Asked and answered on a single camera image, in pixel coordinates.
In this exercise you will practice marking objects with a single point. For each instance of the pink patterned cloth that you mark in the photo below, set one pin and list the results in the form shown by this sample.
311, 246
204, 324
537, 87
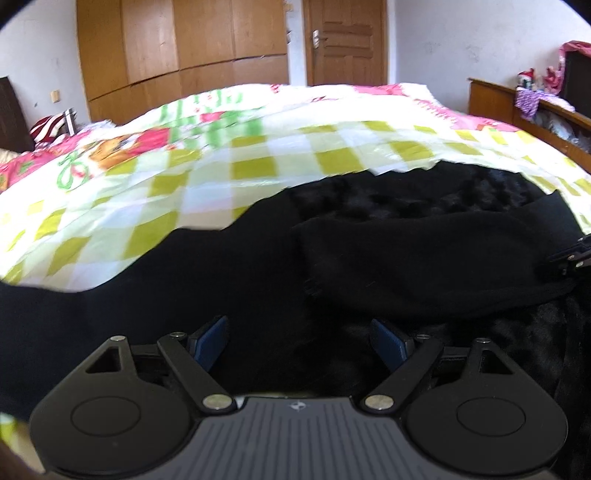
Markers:
561, 57

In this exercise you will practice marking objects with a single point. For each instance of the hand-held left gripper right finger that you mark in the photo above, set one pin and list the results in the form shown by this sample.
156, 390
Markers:
388, 344

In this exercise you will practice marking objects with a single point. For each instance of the wall switch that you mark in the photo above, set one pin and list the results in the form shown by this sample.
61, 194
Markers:
55, 96

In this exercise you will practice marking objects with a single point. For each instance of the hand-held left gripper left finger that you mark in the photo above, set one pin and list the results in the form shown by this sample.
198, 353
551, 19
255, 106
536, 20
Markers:
211, 341

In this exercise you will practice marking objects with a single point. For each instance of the purple patterned cloth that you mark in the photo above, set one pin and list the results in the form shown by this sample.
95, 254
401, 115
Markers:
528, 101

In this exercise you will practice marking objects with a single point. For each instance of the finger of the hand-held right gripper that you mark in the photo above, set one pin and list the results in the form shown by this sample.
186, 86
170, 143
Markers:
568, 258

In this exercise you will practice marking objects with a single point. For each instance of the checkered floral bed blanket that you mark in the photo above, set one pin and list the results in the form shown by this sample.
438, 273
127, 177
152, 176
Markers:
258, 152

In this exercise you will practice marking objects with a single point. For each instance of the wooden cabinet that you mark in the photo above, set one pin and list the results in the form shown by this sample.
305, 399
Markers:
491, 99

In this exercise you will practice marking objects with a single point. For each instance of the black television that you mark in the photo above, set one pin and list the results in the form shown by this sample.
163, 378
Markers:
579, 78

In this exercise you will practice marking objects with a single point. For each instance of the black garment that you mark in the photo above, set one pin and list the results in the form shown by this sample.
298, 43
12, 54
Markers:
369, 258

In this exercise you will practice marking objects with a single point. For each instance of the wooden door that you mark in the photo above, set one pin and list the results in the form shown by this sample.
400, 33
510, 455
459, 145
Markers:
346, 41

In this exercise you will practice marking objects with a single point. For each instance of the red white striped bag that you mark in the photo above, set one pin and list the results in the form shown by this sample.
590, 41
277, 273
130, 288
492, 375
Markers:
48, 129

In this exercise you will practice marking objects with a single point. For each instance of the wooden wardrobe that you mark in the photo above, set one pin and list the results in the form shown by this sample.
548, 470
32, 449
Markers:
184, 46

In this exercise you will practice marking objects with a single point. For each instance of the dark headboard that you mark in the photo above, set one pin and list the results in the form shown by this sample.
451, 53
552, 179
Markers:
11, 115

